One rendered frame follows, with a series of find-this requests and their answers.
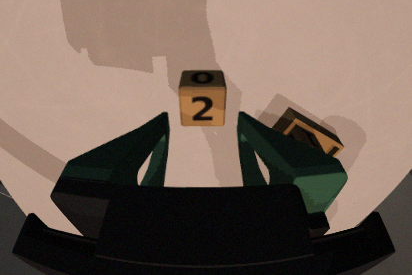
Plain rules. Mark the tan wooden cube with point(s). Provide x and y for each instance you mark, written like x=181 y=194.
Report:
x=303 y=135
x=202 y=98

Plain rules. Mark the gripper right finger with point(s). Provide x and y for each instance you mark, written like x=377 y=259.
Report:
x=319 y=176

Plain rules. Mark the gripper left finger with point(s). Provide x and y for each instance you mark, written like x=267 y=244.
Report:
x=119 y=160

